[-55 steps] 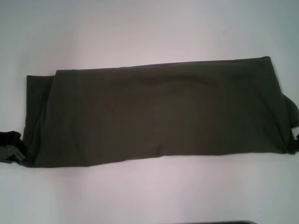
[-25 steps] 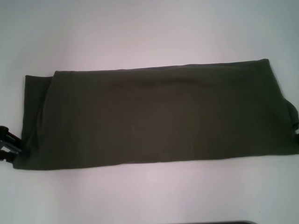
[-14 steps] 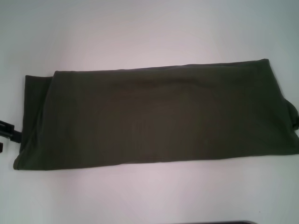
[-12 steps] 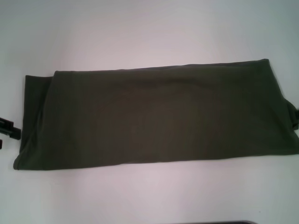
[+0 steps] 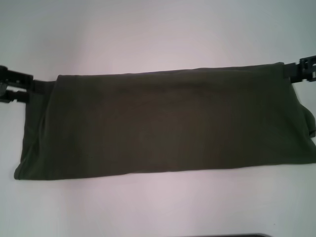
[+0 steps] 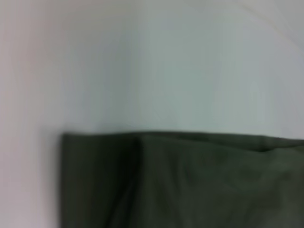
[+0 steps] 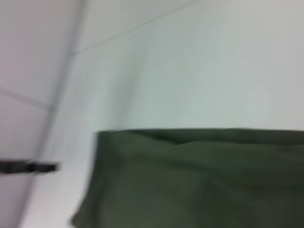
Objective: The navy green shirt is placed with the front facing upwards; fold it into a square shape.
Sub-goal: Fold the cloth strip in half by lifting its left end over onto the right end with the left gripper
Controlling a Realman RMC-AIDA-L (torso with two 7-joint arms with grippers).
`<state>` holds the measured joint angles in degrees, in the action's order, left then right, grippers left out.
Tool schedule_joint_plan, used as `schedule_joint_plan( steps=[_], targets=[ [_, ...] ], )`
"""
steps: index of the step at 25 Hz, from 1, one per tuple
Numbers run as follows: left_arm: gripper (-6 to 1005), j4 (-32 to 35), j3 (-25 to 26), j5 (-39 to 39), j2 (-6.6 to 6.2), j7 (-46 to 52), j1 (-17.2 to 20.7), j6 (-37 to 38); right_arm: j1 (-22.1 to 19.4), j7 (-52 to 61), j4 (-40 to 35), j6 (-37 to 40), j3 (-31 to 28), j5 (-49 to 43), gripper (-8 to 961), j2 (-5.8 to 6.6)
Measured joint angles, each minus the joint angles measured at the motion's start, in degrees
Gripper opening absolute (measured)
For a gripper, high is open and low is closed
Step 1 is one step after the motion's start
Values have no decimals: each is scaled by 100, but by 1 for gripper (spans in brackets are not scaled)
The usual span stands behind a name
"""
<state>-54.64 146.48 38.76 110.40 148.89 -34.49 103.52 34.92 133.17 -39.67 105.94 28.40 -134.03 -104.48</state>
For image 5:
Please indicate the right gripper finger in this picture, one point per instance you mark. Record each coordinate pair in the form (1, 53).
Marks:
(306, 70)

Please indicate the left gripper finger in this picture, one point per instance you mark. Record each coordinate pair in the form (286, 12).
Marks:
(17, 77)
(17, 96)

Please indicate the dark green t-shirt pink print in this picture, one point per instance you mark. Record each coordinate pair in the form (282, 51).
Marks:
(160, 123)

